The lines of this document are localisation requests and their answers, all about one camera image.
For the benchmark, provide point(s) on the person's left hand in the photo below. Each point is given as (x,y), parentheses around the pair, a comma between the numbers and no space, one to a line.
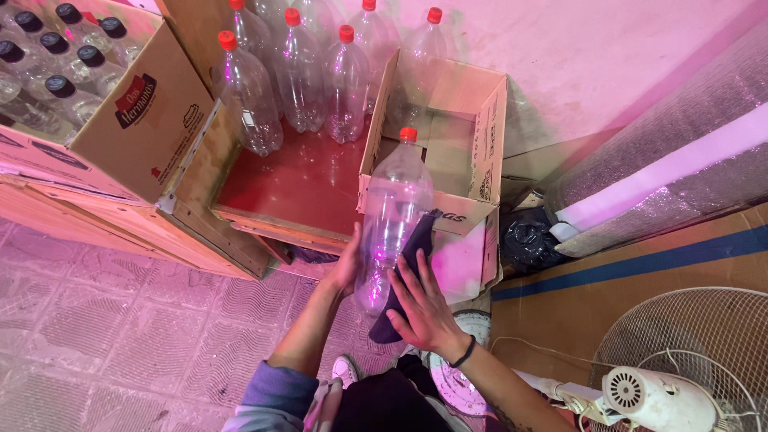
(345,267)

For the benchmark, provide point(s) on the person's right hand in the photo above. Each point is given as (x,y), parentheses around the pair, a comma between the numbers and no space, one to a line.
(435,315)

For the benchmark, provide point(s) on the person's left fingers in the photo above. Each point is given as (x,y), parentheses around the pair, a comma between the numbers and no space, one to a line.
(356,243)

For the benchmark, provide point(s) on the clear plastic soda bottle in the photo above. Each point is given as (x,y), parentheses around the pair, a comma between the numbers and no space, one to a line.
(396,198)

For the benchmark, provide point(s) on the dark cleaning cloth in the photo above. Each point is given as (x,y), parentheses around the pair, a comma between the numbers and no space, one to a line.
(420,240)

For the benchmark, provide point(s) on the wooden cabinet with red shelf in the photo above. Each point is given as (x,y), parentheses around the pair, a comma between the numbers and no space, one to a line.
(300,180)

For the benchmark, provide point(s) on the white-sided cardboard box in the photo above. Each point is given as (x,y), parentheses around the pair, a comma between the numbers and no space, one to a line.
(462,264)

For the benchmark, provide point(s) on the white shoe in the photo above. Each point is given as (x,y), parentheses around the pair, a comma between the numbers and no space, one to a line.
(345,371)

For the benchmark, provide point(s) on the open empty cardboard box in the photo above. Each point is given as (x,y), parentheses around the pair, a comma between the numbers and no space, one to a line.
(459,150)

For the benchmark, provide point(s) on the black wrist band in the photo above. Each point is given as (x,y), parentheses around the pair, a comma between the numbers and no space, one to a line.
(465,353)

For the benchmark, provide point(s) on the black trousers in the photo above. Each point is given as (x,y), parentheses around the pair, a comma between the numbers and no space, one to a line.
(390,402)

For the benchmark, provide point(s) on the black plastic bag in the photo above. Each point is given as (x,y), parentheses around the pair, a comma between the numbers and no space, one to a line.
(528,240)

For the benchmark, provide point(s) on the purple grey sleeve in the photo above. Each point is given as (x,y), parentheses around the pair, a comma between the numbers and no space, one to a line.
(279,399)

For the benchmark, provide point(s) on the row of red-capped empty bottles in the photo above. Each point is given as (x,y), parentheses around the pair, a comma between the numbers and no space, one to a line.
(300,78)

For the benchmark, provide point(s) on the printed carton with red logo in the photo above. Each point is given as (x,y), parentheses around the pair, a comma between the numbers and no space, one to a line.
(150,138)

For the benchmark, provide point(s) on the cardboard sheet with blue stripe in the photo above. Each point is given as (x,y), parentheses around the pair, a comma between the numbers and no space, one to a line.
(600,288)

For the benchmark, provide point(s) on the silver insulation roll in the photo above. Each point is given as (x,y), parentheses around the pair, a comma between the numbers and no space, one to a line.
(678,150)

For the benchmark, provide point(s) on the white electric fan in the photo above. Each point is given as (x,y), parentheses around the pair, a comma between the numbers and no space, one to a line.
(666,396)

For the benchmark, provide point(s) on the group of black-capped bottles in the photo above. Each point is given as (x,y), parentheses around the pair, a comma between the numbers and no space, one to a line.
(60,51)

